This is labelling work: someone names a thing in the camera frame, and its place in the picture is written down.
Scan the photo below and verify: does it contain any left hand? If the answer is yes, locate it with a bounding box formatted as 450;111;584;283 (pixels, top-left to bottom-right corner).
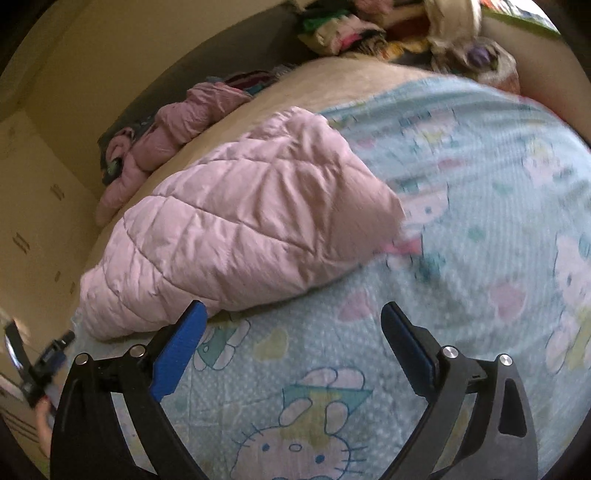
34;396;52;458

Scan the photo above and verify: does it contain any plastic bag with purple item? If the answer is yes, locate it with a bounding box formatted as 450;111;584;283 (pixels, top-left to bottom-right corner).
432;37;521;95

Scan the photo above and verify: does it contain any cream window curtain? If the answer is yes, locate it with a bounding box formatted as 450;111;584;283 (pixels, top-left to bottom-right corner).
424;0;482;51

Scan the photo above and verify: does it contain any cream bed sheet mattress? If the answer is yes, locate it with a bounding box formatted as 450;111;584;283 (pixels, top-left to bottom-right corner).
83;57;435;271

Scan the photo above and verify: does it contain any dark grey headboard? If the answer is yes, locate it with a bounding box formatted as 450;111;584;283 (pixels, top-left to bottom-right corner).
97;1;314;185

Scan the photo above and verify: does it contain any pink quilted puffer jacket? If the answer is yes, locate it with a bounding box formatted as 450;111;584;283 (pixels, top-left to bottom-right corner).
79;107;405;340

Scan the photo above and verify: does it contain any crumpled pink quilted garment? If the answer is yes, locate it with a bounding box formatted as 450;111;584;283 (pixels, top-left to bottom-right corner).
95;82;252;227

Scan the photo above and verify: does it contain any pink plush toy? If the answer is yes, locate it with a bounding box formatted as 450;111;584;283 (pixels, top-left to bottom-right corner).
100;127;135;187

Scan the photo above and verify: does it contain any pile of assorted clothes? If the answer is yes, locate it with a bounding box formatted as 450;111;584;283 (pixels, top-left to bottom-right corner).
295;1;430;64

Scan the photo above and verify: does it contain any cream wardrobe with handles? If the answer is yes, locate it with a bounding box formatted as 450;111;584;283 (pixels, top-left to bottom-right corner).
0;108;100;462

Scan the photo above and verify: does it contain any light blue cartoon blanket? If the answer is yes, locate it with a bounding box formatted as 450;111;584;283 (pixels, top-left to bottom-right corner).
162;77;590;479

